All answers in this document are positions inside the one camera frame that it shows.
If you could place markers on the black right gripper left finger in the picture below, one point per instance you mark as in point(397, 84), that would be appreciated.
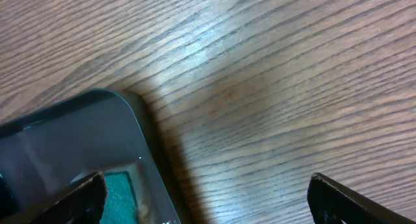
point(82, 201)

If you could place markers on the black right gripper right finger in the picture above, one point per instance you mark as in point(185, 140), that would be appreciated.
point(332, 202)

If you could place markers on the green yellow sponge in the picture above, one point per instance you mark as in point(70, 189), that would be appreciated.
point(120, 205)

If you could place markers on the black plastic tray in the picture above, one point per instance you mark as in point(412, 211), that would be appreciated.
point(96, 131)

